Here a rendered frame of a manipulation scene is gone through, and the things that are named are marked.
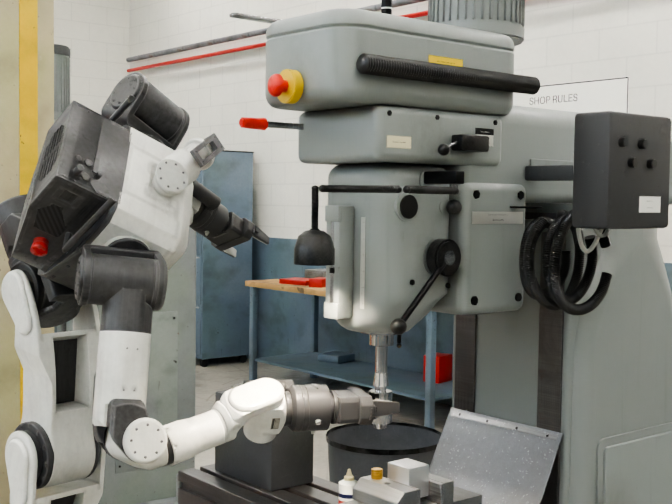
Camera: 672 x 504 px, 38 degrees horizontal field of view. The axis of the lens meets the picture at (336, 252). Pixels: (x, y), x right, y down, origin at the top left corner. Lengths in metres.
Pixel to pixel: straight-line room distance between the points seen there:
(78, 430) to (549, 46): 5.41
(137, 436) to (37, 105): 1.86
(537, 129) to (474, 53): 0.25
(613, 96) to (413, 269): 4.97
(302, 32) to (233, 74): 8.21
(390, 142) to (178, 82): 9.16
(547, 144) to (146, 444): 1.01
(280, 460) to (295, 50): 0.91
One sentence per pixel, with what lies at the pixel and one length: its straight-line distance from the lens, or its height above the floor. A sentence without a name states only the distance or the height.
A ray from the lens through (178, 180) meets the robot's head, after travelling 1.83.
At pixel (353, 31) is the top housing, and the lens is 1.72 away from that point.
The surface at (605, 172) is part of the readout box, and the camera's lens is 1.82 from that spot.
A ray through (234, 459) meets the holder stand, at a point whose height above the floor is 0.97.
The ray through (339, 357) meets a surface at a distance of 8.09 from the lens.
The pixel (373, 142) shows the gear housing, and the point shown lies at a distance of 1.75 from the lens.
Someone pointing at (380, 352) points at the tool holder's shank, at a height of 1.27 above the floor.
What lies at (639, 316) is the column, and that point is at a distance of 2.26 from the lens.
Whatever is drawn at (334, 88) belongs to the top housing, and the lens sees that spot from 1.71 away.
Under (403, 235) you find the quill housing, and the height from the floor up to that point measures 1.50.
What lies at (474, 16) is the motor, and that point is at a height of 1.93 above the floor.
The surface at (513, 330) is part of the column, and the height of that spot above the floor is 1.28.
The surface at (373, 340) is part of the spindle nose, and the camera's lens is 1.91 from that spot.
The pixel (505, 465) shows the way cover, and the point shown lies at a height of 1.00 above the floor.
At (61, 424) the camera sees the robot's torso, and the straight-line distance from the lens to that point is 2.17.
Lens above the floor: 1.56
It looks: 3 degrees down
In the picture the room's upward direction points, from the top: 1 degrees clockwise
